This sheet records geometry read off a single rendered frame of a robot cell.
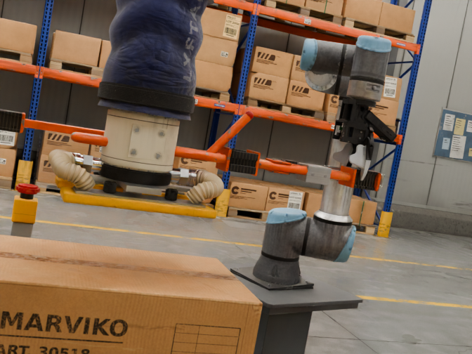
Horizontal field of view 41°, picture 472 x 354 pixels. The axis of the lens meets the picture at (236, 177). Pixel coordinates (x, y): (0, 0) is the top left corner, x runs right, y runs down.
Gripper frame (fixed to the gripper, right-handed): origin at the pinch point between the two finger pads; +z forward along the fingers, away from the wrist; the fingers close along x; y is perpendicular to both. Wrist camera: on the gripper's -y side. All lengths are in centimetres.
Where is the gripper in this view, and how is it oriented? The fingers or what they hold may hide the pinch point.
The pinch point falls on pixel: (355, 175)
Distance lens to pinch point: 173.4
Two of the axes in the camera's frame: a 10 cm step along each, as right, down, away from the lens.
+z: -1.8, 9.8, 0.7
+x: 3.1, 1.3, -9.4
